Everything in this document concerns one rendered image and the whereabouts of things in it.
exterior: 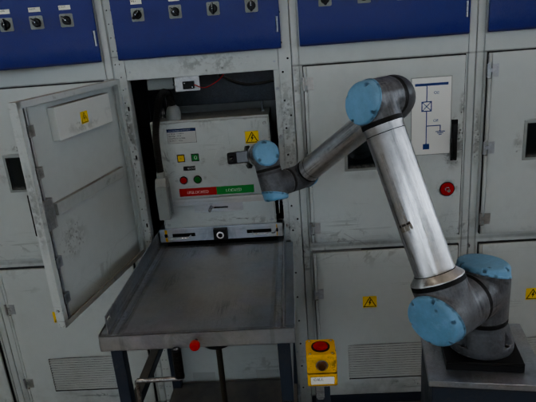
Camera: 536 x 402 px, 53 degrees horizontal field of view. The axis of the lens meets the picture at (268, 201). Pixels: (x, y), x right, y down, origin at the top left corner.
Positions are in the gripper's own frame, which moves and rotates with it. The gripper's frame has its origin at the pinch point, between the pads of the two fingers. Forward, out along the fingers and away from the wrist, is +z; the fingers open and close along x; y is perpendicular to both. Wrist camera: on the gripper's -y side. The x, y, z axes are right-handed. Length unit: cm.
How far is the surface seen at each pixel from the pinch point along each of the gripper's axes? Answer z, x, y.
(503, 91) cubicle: -35, 12, 97
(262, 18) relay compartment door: -21, 50, 10
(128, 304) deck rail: -28, -46, -52
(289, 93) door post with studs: -14.0, 22.4, 18.6
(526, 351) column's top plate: -79, -70, 64
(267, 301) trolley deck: -42, -50, -6
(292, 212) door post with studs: -0.7, -25.3, 16.9
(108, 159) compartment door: -3, 6, -54
